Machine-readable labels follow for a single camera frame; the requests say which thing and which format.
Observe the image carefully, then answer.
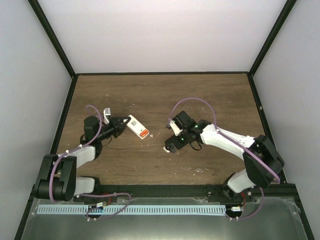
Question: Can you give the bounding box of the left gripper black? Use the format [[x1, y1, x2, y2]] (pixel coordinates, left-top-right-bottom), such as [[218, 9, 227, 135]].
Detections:
[[96, 116, 131, 142]]

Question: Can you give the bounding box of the white remote control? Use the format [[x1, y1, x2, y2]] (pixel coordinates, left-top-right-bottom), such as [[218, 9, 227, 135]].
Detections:
[[127, 114, 150, 140]]

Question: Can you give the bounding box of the white battery cover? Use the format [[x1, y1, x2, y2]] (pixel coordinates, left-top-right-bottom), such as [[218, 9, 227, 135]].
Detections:
[[163, 147, 171, 153]]

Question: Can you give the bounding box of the orange battery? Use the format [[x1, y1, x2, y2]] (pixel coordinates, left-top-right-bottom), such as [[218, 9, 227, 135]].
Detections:
[[139, 129, 150, 139]]

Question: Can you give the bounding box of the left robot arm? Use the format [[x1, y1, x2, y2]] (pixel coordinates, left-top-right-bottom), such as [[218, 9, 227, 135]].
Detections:
[[33, 116, 131, 202]]

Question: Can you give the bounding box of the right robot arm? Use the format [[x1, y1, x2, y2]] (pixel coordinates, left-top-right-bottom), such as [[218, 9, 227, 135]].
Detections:
[[163, 111, 285, 202]]

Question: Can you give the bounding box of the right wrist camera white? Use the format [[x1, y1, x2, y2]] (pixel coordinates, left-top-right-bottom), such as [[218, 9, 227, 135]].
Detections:
[[166, 119, 183, 136]]

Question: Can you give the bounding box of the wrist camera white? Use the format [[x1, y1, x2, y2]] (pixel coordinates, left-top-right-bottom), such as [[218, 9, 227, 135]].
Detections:
[[166, 119, 183, 136], [103, 107, 111, 125]]

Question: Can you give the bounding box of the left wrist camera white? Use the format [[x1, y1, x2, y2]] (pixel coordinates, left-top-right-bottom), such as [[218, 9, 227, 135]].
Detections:
[[103, 107, 111, 125]]

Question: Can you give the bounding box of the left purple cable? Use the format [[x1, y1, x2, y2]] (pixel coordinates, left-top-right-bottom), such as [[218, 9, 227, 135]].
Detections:
[[49, 104, 132, 222]]

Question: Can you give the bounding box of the purple cable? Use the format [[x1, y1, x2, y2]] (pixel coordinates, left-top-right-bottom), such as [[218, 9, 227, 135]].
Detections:
[[167, 97, 281, 221], [49, 104, 132, 222]]

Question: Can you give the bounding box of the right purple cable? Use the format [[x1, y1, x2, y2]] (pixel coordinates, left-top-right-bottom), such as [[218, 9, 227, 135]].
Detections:
[[167, 97, 281, 221]]

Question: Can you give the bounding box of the light blue cable duct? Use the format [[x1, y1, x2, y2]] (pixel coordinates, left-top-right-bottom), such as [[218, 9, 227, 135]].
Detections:
[[36, 204, 226, 216]]

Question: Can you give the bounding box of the black aluminium frame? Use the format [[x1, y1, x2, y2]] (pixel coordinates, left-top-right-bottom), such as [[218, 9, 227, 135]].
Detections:
[[13, 0, 320, 240]]

